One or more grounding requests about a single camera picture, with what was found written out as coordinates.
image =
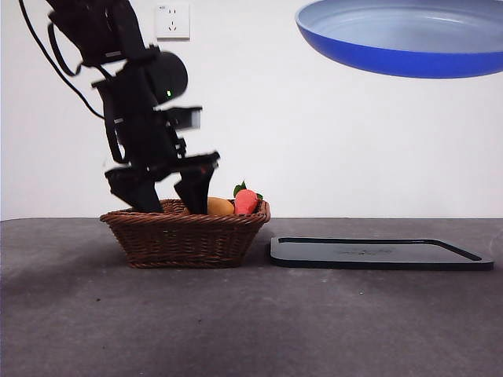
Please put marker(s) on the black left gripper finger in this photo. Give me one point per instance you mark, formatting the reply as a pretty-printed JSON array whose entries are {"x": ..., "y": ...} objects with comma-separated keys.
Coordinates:
[
  {"x": 196, "y": 192},
  {"x": 139, "y": 194}
]

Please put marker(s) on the orange carrot with green leaves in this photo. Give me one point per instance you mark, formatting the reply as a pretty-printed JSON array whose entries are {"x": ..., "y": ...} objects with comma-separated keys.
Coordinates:
[{"x": 245, "y": 202}]

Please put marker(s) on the white wall socket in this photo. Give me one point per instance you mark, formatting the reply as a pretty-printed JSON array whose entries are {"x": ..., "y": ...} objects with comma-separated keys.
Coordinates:
[{"x": 173, "y": 21}]

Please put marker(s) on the blue plate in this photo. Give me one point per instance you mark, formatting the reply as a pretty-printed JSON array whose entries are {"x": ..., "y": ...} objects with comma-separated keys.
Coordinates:
[{"x": 393, "y": 59}]

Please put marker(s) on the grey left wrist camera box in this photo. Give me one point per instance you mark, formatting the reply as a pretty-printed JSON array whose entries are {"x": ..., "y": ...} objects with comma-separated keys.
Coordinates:
[{"x": 188, "y": 118}]

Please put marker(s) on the brown wicker basket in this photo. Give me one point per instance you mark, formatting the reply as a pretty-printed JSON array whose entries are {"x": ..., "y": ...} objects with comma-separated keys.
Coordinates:
[{"x": 181, "y": 239}]

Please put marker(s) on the yellow-brown potato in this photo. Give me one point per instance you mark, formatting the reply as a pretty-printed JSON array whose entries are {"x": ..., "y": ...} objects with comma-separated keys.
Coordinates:
[{"x": 220, "y": 207}]

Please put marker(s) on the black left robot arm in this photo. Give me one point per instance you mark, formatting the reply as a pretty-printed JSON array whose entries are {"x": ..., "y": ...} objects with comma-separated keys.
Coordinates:
[{"x": 118, "y": 31}]

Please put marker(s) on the dark rectangular tray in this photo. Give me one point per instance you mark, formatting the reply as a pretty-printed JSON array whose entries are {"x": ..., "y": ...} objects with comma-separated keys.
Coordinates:
[{"x": 373, "y": 259}]

